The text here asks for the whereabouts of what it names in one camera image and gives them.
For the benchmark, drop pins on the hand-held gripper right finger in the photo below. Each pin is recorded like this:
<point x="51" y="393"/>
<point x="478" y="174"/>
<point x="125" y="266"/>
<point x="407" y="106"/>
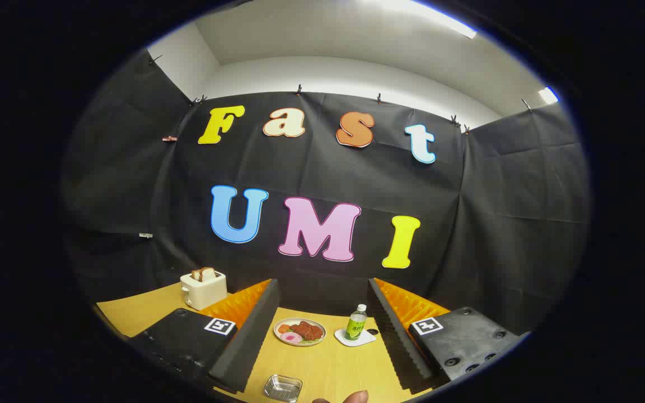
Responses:
<point x="395" y="341"/>

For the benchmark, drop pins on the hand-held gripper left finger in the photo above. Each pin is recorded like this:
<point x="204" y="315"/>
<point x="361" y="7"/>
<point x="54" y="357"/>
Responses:
<point x="249" y="336"/>

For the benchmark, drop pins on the white square coaster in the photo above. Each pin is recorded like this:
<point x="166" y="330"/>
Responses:
<point x="364" y="339"/>

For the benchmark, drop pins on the orange food slice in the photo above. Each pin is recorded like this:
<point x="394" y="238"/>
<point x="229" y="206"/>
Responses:
<point x="283" y="328"/>

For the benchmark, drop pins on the pink round food slice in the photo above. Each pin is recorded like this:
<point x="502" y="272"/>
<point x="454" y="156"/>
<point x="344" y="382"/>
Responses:
<point x="291" y="337"/>

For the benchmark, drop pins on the green label drink bottle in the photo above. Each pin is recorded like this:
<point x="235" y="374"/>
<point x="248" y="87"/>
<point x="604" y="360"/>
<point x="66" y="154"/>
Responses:
<point x="355" y="326"/>

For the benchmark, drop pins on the white plate with food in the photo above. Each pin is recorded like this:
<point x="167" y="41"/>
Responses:
<point x="300" y="341"/>

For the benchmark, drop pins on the brown meat slices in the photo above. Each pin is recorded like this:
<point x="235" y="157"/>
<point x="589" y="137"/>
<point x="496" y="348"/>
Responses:
<point x="308" y="330"/>

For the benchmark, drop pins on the cream toaster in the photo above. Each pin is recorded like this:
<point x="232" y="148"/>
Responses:
<point x="205" y="292"/>

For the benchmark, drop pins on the toast slice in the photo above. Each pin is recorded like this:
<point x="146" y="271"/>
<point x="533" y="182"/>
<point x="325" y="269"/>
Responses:
<point x="208" y="273"/>
<point x="196" y="275"/>

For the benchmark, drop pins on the black backdrop cloth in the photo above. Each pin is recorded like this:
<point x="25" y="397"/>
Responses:
<point x="328" y="173"/>

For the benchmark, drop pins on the small ceiling light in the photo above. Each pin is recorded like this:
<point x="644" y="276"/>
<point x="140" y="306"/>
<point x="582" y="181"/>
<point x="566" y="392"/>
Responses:
<point x="548" y="95"/>

